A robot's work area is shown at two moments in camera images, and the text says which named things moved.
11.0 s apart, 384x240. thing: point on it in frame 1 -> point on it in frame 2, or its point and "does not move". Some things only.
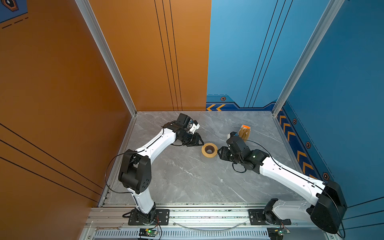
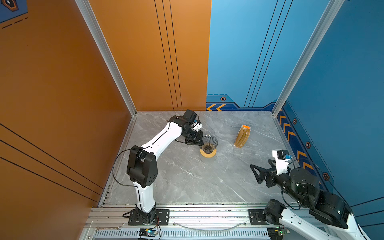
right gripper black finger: (223, 151) -> (262, 169)
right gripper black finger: (224, 155) -> (261, 177)
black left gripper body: (187, 137) does not move
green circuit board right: (276, 233) does not move
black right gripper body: (235, 158) -> (283, 180)
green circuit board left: (147, 232) does not move
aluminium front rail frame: (112, 223) does not move
